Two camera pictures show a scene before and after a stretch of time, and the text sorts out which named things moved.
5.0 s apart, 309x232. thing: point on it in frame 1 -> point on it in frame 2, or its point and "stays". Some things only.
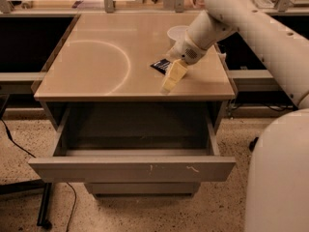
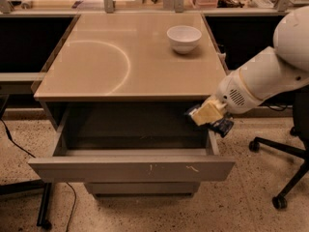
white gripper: (185, 52) -> (231, 92)
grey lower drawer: (143, 189) stays
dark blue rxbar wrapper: (161, 65) -> (222, 126)
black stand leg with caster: (44, 202) stays
